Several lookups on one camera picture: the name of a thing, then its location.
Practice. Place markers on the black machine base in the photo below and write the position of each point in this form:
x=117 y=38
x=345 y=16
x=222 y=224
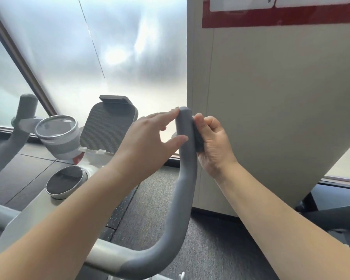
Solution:
x=329 y=212

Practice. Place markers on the white paper sheet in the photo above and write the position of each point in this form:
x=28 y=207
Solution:
x=239 y=4
x=312 y=1

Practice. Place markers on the person's right thumb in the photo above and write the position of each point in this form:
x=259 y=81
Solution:
x=199 y=123

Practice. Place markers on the person's left thumb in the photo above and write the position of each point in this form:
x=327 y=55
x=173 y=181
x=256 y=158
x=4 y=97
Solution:
x=176 y=142

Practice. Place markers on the person's left hand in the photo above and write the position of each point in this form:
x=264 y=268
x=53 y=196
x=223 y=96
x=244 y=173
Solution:
x=140 y=142

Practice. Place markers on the person's left forearm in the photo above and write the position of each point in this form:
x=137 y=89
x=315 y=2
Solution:
x=70 y=218

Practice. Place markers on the dark grey wiping pad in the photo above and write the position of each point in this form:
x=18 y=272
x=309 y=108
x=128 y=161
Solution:
x=199 y=141

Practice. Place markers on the frosted glass window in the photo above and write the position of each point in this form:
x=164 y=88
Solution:
x=128 y=46

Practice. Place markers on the person's right forearm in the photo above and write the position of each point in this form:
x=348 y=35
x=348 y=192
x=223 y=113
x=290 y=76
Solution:
x=280 y=224

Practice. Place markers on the round white bike display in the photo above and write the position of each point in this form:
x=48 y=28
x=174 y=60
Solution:
x=58 y=137

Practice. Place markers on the round black silver knob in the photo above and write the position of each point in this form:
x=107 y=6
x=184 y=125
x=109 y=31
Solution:
x=64 y=181

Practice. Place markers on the white exercise bike frame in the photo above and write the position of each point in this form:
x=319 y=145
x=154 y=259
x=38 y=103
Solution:
x=32 y=212

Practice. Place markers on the brown window frame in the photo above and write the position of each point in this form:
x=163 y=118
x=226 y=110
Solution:
x=23 y=64

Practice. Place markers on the person's right hand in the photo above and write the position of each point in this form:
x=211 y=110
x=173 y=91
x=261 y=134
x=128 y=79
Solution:
x=218 y=151

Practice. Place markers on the red poster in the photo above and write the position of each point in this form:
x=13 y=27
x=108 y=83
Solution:
x=280 y=18

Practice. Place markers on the grey tablet holder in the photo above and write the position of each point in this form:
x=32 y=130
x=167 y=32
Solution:
x=106 y=128

